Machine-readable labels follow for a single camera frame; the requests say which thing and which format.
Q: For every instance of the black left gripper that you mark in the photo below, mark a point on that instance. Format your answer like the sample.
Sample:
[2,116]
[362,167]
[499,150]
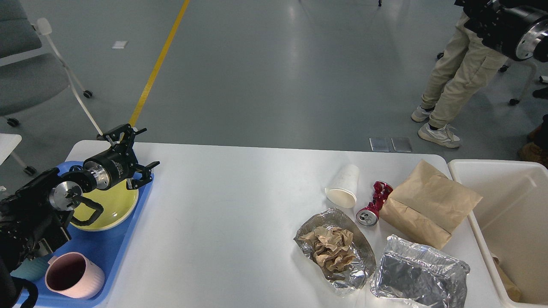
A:
[119,162]

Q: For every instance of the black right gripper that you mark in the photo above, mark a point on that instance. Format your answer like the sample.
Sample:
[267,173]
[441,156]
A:
[515,28]

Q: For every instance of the yellow plastic plate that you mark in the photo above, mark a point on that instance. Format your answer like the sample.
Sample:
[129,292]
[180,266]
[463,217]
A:
[118,203]

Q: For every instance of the pink ribbed mug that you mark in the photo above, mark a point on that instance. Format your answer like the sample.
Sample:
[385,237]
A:
[74,275]

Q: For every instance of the brown paper bag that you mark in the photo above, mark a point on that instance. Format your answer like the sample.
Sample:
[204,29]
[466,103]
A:
[427,207]

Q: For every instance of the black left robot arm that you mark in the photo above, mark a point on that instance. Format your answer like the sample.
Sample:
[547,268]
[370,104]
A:
[34,220]

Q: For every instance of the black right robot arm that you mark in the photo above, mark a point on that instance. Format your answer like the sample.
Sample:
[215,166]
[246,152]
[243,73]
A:
[517,29]

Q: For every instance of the person in khaki trousers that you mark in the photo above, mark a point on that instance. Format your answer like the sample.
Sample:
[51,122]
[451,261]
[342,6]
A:
[466,67]

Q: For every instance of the white office chair right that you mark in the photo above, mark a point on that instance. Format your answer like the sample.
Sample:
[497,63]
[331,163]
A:
[528,81]

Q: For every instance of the white side table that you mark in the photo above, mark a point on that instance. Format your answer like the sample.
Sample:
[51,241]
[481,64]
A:
[8,143]

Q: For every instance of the grey office chair left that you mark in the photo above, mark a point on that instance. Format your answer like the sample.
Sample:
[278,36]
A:
[32,81]

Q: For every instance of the teal yellow mug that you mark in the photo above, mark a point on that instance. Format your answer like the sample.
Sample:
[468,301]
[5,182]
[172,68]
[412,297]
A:
[32,270]

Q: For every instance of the beige plastic bin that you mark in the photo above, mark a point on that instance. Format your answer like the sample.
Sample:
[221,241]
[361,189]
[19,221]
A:
[511,221]

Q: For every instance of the white paper cup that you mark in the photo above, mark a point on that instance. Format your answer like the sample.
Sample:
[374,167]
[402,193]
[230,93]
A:
[342,190]

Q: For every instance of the crumpled brown paper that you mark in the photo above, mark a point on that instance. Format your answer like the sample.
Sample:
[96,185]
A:
[331,247]

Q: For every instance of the foil tray with paper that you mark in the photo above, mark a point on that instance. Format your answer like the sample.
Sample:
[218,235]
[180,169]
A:
[363,266]

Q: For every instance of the crushed red soda can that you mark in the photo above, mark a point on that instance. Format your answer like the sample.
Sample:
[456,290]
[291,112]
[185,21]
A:
[369,215]

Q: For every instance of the crumpled aluminium foil sheet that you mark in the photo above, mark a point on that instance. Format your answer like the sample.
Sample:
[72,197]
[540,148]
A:
[418,273]

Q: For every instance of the brown paper in bin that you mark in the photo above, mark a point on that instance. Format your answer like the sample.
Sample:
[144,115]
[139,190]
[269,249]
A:
[513,292]

